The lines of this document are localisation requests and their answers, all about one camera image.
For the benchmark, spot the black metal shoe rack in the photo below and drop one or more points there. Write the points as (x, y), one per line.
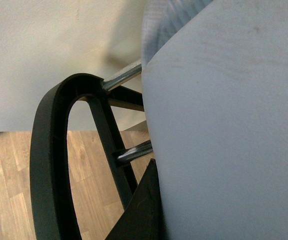
(52, 204)

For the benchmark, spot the light blue slipper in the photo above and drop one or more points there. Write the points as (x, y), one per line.
(215, 90)

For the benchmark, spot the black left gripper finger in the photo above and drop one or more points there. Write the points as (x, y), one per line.
(144, 217)

